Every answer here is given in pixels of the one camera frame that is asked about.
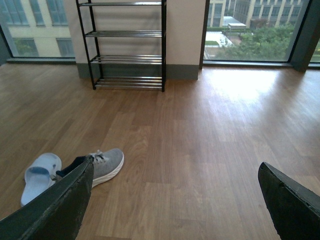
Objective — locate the black metal shoe rack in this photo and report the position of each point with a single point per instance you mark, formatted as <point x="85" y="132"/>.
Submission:
<point x="125" y="43"/>

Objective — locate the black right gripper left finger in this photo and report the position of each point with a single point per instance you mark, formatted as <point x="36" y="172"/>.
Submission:
<point x="57" y="213"/>

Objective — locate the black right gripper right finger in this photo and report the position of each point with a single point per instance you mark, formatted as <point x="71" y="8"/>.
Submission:
<point x="294" y="209"/>

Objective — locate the grey knit sneaker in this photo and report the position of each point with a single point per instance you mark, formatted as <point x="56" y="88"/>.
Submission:
<point x="106" y="165"/>

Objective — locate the light blue slipper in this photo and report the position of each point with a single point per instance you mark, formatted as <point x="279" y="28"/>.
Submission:
<point x="39" y="176"/>

